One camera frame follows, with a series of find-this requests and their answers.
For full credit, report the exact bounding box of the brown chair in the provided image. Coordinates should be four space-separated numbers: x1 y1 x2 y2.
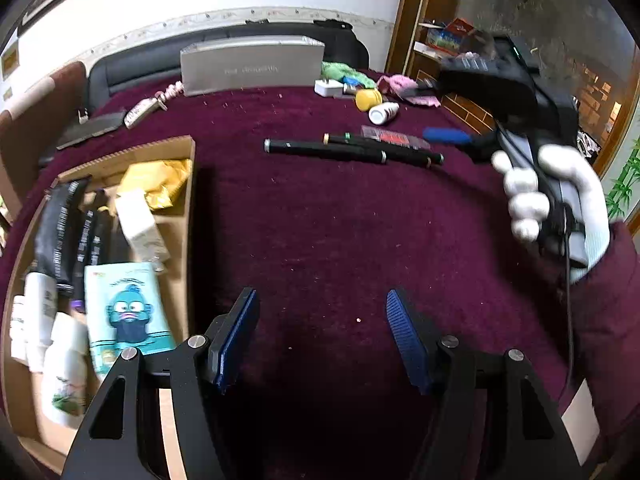
0 61 89 221

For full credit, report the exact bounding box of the blue cartoon tissue pack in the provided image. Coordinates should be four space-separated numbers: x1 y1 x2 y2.
84 262 177 382

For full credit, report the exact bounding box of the black phone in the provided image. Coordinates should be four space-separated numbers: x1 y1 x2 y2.
56 110 126 151

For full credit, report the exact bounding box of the white spray bottle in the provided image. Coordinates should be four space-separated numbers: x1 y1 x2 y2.
369 101 401 125

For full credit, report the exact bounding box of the red box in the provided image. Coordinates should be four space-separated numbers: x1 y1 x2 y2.
445 17 476 37

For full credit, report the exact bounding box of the yellow packet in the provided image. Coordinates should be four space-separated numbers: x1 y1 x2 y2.
117 159 193 211

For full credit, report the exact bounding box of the person's right forearm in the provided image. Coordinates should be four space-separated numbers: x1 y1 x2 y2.
567 222 640 441

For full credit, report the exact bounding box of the yellow round cap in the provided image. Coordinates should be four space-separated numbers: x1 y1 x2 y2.
355 89 384 111

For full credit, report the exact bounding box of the black squeeze tube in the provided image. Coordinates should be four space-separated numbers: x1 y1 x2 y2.
34 180 94 296

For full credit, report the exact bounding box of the cream small carton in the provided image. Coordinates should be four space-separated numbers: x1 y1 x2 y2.
115 187 171 272

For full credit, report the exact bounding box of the long black marker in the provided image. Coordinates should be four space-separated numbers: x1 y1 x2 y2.
92 204 115 267

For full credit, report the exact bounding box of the clear red pen case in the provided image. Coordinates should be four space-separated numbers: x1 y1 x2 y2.
361 126 431 150

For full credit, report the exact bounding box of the silver rectangular box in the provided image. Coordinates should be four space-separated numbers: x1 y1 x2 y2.
180 35 326 97

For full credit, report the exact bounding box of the small gold wall plaque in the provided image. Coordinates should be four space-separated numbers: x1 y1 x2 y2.
0 42 21 81

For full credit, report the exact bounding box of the green cloth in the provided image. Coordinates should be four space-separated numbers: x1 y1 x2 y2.
320 61 376 89

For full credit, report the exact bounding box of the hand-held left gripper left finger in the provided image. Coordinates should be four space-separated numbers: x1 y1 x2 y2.
60 287 261 480

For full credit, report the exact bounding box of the pink braided cord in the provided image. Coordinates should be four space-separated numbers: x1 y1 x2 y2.
155 80 184 104

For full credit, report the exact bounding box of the person's right hand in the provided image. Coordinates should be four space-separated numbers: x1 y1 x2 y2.
492 145 611 283

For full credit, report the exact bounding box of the pink cloth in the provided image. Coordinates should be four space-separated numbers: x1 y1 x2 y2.
377 74 442 109

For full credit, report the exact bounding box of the maroon tablecloth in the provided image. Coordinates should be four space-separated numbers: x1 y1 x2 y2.
0 75 621 480

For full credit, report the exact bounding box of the green black pen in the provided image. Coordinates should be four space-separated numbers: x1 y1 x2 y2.
323 132 445 166

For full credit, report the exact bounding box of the white key fob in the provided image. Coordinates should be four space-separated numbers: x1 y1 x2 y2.
124 97 168 130

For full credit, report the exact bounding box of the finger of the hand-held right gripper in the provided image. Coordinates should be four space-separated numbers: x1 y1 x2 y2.
402 80 443 101
424 126 506 163

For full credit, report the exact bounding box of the cardboard box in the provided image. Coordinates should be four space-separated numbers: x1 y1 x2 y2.
0 135 197 463

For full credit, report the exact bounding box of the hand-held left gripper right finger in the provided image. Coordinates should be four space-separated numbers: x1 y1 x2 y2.
386 288 586 480

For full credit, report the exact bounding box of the red label white pill bottle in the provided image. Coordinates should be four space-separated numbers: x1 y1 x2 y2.
9 295 29 362

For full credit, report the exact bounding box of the blue printed box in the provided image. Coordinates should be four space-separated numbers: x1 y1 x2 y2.
425 27 462 56

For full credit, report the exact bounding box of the black leather sofa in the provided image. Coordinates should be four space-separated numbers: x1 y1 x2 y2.
87 20 371 107

